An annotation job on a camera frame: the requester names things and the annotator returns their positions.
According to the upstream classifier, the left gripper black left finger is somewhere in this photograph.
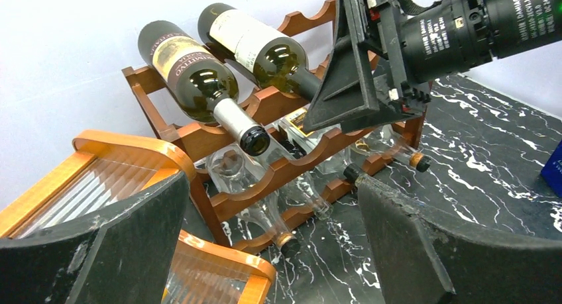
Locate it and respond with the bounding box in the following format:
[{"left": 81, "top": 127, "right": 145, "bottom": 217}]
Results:
[{"left": 1, "top": 172, "right": 190, "bottom": 303}]

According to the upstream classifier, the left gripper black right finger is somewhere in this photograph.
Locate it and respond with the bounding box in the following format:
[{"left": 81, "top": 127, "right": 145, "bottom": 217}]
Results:
[{"left": 355, "top": 176, "right": 561, "bottom": 303}]

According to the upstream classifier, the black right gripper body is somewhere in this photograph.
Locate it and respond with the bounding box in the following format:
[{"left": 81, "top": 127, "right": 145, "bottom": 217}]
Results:
[{"left": 368, "top": 0, "right": 492, "bottom": 117}]

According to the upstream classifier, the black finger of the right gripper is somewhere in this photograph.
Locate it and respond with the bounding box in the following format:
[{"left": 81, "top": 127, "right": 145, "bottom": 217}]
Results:
[
  {"left": 340, "top": 65, "right": 431, "bottom": 133},
  {"left": 304, "top": 0, "right": 383, "bottom": 132}
]

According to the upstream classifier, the green bottle with white label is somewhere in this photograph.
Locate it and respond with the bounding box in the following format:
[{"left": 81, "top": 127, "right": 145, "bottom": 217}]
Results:
[{"left": 197, "top": 3, "right": 321, "bottom": 102}]

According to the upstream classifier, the blue square bottle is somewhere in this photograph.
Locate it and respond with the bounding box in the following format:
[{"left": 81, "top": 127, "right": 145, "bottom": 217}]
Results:
[{"left": 540, "top": 142, "right": 561, "bottom": 191}]

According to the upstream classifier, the clear bottle with cork cap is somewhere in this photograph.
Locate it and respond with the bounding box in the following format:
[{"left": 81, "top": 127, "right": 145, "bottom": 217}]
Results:
[{"left": 351, "top": 125, "right": 432, "bottom": 172}]

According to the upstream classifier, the clear bottle with black label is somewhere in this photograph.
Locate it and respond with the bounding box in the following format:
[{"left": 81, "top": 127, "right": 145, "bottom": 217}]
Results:
[{"left": 276, "top": 106, "right": 357, "bottom": 179}]

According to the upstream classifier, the clear bottle without cap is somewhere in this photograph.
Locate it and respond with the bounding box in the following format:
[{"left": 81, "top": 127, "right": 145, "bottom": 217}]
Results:
[{"left": 258, "top": 148, "right": 333, "bottom": 220}]

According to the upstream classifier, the brown wooden wine rack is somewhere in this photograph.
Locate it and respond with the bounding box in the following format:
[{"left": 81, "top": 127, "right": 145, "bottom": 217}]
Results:
[{"left": 122, "top": 0, "right": 429, "bottom": 256}]

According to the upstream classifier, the clear bottle with gold cap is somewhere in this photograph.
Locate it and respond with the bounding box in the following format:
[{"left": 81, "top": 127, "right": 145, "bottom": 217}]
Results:
[{"left": 205, "top": 144, "right": 300, "bottom": 258}]

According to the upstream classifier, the green bottle with tan label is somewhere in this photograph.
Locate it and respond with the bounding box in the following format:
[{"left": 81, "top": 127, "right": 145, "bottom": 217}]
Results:
[{"left": 137, "top": 20, "right": 270, "bottom": 156}]

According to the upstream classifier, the orange wooden tiered shelf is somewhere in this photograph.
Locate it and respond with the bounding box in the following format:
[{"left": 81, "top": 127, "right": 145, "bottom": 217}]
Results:
[{"left": 1, "top": 130, "right": 276, "bottom": 303}]

